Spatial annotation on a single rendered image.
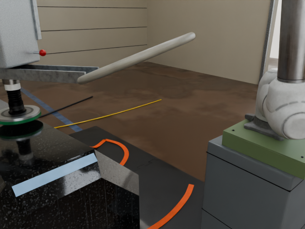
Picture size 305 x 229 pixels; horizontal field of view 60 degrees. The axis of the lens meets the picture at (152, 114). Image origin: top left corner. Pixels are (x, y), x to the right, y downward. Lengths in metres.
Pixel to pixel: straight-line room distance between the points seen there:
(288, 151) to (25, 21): 1.26
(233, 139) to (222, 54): 5.08
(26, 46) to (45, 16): 5.23
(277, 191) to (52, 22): 6.08
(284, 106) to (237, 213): 0.59
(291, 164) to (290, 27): 0.49
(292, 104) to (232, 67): 5.16
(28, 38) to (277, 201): 1.30
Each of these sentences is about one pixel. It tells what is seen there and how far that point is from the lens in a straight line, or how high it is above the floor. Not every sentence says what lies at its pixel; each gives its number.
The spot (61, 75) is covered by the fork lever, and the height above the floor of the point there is 1.12.
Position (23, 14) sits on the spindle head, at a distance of 1.40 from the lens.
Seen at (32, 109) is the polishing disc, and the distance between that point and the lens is 1.51.
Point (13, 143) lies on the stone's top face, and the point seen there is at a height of 0.84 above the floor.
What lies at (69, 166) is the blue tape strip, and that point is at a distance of 1.08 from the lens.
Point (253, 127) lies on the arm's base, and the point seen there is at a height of 0.89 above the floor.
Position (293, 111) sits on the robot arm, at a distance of 0.97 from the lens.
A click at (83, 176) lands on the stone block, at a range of 1.08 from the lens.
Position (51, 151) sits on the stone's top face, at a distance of 1.16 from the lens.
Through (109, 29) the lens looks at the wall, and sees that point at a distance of 7.31.
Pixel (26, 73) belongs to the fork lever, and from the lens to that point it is 1.31.
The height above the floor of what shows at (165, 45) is 1.28.
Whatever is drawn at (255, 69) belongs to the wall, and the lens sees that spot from 5.83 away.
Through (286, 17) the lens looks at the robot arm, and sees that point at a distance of 0.97.
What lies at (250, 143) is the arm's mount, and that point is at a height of 0.86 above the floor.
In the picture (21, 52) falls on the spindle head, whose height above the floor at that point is 1.20.
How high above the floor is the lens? 1.37
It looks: 21 degrees down
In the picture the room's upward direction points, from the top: straight up
